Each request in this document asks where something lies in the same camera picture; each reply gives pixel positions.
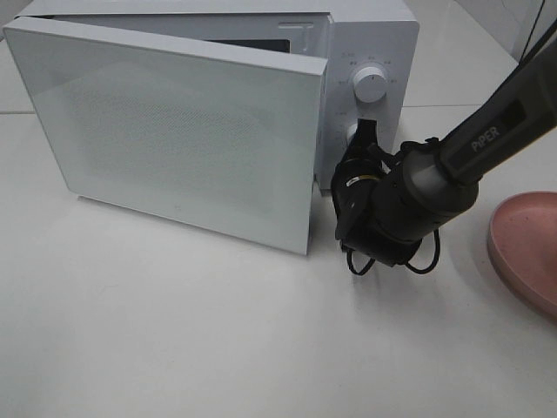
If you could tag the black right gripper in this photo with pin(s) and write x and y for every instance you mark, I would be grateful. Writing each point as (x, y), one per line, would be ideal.
(355, 177)

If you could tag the white microwave door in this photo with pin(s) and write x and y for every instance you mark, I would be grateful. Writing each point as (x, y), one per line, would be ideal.
(212, 135)

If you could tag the pink round plate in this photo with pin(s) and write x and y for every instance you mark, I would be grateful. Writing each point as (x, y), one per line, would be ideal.
(521, 245)

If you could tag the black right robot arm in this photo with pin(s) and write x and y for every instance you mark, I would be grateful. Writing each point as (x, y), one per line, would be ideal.
(405, 196)

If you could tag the white lower microwave knob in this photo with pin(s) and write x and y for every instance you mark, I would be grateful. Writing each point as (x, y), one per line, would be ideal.
(351, 130)

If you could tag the white microwave knob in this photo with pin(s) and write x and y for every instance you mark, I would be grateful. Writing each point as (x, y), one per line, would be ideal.
(351, 130)
(369, 84)

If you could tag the white upper microwave knob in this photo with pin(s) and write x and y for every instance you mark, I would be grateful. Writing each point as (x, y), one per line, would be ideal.
(369, 84)

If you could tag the white microwave oven body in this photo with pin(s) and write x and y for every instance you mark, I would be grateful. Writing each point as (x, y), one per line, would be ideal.
(335, 37)

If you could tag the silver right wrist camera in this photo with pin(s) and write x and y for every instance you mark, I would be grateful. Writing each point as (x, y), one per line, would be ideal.
(378, 248)

